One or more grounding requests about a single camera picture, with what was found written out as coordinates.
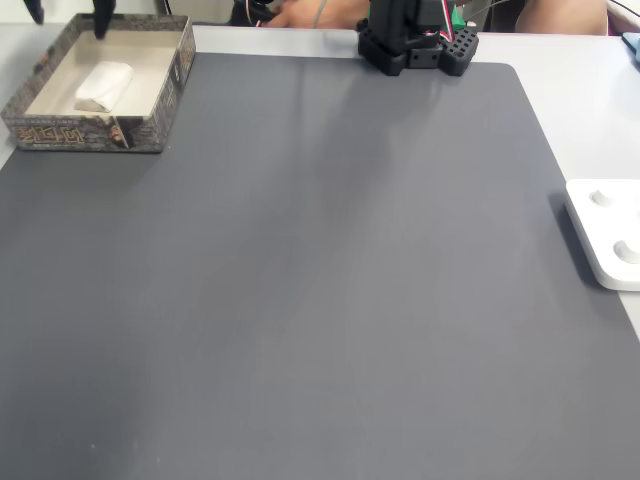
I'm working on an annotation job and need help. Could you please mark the grey desk mat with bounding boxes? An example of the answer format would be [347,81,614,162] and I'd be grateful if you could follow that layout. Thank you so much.
[0,49,640,480]

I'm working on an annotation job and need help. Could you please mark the red white black servo wire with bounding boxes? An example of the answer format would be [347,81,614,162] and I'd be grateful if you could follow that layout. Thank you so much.
[438,0,459,45]

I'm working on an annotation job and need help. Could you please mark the person's hand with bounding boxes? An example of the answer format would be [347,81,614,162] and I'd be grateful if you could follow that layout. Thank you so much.
[269,0,324,29]

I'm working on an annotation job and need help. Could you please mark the green table clamp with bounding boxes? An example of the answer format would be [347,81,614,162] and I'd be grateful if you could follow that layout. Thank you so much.
[449,2,477,31]

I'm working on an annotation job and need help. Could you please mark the stone-patterned cardboard box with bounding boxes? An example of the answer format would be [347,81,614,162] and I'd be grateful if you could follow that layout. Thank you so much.
[0,13,197,155]

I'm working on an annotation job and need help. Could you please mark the white device with round pads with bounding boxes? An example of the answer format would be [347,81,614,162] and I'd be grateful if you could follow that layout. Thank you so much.
[564,178,640,292]

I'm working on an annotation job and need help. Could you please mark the blue flat object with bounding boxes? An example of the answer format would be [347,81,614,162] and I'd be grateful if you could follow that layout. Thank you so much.
[621,31,640,67]

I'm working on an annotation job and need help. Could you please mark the white block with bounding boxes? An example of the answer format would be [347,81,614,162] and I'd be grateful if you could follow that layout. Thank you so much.
[73,60,135,113]

